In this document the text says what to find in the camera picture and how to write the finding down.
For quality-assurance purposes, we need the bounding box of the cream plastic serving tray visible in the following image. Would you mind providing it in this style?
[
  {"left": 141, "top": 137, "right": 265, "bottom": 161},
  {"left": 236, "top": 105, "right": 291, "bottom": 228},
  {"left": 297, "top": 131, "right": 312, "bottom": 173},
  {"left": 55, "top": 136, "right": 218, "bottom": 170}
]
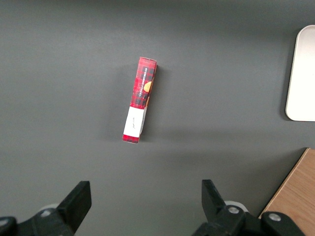
[{"left": 285, "top": 24, "right": 315, "bottom": 121}]

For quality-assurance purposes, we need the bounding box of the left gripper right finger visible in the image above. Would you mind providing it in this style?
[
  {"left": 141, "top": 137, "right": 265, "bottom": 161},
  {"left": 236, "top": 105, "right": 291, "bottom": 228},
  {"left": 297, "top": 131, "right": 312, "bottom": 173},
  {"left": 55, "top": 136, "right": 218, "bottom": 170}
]
[{"left": 191, "top": 179, "right": 306, "bottom": 236}]

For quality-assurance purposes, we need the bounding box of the wooden two-drawer cabinet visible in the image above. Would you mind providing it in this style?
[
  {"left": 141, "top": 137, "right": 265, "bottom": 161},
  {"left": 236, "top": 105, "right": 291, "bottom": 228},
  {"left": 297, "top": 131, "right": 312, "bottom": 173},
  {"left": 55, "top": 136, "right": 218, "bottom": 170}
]
[{"left": 258, "top": 147, "right": 315, "bottom": 236}]

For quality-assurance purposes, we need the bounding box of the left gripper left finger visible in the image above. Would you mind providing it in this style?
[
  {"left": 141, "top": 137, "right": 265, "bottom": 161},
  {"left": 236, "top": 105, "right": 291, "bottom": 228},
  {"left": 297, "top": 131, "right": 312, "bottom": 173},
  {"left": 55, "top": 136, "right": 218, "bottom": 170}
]
[{"left": 0, "top": 180, "right": 92, "bottom": 236}]

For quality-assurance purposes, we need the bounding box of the red tartan shortbread cookie box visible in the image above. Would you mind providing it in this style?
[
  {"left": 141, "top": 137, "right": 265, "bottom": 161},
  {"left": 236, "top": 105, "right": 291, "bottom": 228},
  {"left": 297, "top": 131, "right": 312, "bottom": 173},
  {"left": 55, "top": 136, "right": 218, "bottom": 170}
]
[{"left": 122, "top": 56, "right": 158, "bottom": 144}]

